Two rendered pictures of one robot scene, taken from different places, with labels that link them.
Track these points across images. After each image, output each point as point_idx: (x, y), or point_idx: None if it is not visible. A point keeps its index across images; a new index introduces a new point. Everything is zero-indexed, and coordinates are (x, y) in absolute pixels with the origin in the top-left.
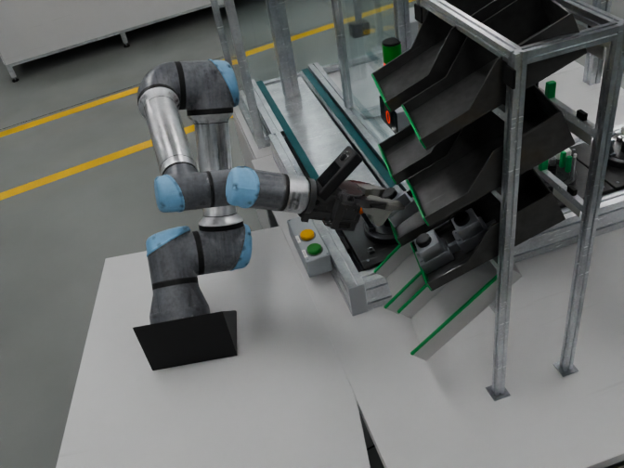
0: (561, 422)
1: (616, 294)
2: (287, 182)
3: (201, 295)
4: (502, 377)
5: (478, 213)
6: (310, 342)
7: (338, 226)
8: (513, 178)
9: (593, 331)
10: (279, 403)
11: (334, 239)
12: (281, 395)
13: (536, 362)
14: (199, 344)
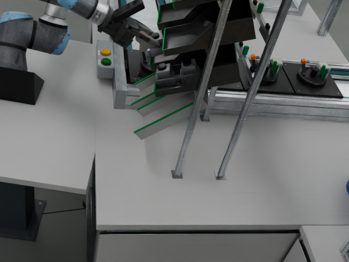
0: (202, 200)
1: (268, 150)
2: (96, 3)
3: (24, 60)
4: (181, 165)
5: (200, 65)
6: (82, 113)
7: (118, 41)
8: (216, 44)
9: (245, 163)
10: (48, 138)
11: (121, 60)
12: (52, 134)
13: (205, 167)
14: (13, 89)
